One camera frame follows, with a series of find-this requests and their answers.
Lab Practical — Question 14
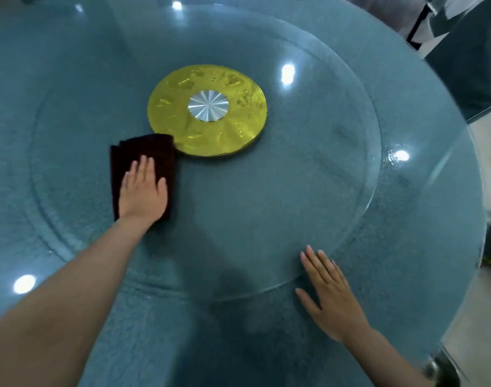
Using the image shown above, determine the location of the person's right hand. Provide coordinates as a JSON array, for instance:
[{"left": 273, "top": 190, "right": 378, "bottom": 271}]
[{"left": 295, "top": 245, "right": 371, "bottom": 343}]

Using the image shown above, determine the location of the person's left hand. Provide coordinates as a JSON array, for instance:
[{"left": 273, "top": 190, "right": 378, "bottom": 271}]
[{"left": 118, "top": 155, "right": 169, "bottom": 228}]

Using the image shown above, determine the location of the dark red cloth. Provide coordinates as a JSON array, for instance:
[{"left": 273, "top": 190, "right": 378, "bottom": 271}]
[{"left": 109, "top": 133, "right": 177, "bottom": 222}]

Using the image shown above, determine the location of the metal tray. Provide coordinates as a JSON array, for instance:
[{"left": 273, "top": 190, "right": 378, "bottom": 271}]
[{"left": 422, "top": 348, "right": 472, "bottom": 387}]

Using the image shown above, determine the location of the blue covered chair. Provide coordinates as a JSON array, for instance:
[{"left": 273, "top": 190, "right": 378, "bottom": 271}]
[{"left": 425, "top": 0, "right": 491, "bottom": 121}]

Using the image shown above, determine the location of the person's left forearm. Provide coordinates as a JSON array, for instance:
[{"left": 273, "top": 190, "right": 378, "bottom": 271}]
[{"left": 0, "top": 217, "right": 154, "bottom": 387}]

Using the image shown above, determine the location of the yellow round disc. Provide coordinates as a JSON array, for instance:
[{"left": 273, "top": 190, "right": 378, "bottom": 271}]
[{"left": 147, "top": 64, "right": 269, "bottom": 159}]

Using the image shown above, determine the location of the round blue table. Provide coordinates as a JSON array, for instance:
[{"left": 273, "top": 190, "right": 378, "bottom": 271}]
[{"left": 0, "top": 0, "right": 488, "bottom": 387}]

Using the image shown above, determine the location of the round glass turntable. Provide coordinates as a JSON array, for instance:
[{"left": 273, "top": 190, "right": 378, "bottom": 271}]
[{"left": 27, "top": 3, "right": 383, "bottom": 303}]

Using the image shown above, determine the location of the round white clothed table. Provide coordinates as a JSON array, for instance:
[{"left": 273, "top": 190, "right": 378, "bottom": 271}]
[{"left": 338, "top": 0, "right": 484, "bottom": 57}]

